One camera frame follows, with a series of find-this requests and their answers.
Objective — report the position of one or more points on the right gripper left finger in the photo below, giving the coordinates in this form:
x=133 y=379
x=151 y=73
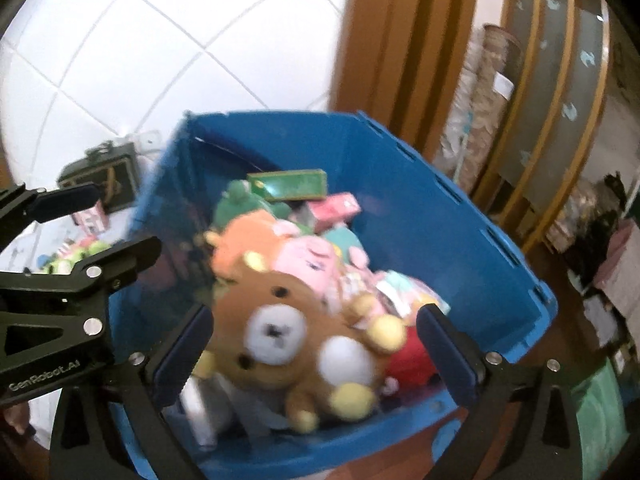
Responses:
x=110 y=421

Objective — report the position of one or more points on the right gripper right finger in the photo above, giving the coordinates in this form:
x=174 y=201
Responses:
x=545 y=440

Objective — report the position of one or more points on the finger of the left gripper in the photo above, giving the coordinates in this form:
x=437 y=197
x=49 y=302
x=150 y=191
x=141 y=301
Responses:
x=112 y=269
x=20 y=207

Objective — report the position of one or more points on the brown teddy bear plush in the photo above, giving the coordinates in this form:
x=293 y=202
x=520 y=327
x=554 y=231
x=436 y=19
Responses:
x=271 y=333

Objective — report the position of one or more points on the person left hand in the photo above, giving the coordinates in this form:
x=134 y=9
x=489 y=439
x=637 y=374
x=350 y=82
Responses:
x=17 y=418

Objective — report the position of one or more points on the green frog plush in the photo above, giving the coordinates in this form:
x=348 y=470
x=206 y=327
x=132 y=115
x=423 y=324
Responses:
x=70 y=253

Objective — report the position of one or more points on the pink white carton box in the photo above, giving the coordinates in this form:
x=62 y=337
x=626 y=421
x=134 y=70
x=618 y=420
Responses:
x=93 y=221

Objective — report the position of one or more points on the black gift bag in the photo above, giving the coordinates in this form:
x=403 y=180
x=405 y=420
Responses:
x=113 y=168

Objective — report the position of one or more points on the orange plush in bin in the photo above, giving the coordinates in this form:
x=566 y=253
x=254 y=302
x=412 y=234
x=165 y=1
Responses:
x=256 y=231

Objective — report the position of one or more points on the red plush in bin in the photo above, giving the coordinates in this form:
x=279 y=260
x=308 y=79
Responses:
x=411 y=367

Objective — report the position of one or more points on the pink plush in bin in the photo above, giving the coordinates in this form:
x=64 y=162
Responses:
x=341 y=287

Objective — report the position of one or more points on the green flat box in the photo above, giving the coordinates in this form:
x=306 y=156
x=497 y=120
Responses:
x=289 y=185

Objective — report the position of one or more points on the pink box in bin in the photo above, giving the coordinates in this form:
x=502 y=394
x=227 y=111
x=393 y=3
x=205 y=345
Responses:
x=320 y=215

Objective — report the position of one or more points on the blue plastic storage bin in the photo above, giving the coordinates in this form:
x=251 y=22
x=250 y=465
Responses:
x=413 y=220

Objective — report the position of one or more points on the wooden door frame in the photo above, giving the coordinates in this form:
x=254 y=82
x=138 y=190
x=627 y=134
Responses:
x=399 y=61

